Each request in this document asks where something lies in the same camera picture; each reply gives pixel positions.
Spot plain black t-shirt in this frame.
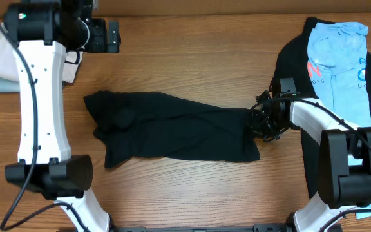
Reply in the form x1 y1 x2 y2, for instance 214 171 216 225
84 91 260 168

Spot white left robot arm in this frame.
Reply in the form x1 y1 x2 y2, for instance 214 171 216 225
4 1 120 231

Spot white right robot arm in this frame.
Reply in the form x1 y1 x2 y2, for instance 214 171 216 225
249 78 371 232

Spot light blue printed t-shirt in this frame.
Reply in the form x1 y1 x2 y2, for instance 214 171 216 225
307 21 371 220

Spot folded white beige trousers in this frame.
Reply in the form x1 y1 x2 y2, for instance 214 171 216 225
0 32 83 83

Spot folded light blue jeans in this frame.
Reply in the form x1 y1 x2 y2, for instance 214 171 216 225
0 74 66 93

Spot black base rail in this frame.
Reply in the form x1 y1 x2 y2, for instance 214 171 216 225
115 224 292 232

